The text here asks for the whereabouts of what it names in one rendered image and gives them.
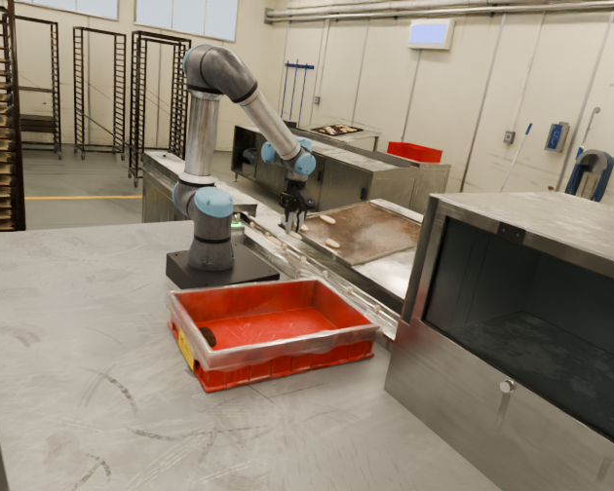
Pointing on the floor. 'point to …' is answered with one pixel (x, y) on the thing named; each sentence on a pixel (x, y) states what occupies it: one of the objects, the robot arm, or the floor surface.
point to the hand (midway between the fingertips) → (293, 231)
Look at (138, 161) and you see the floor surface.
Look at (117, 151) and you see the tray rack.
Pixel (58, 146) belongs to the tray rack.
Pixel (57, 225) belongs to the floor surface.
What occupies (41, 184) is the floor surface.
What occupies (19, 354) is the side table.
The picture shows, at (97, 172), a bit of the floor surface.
